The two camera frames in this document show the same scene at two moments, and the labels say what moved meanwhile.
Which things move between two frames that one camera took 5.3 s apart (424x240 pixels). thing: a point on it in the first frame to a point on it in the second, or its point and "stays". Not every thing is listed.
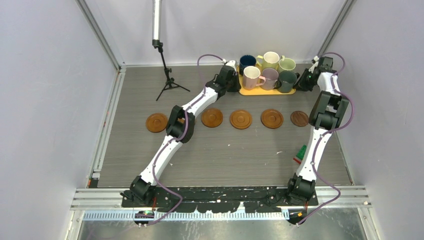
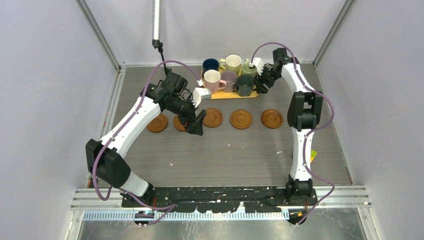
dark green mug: [287, 79] to [245, 84]
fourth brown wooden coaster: [240, 119] stays
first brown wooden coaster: [156, 122] stays
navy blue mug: [246, 61] to [210, 64]
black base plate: [215, 199] stays
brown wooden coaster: [272, 118] stays
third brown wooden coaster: [212, 117] stays
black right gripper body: [305, 83] to [268, 77]
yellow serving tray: [257, 90] to [221, 94]
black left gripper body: [233, 86] to [185, 109]
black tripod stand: [157, 43] stays
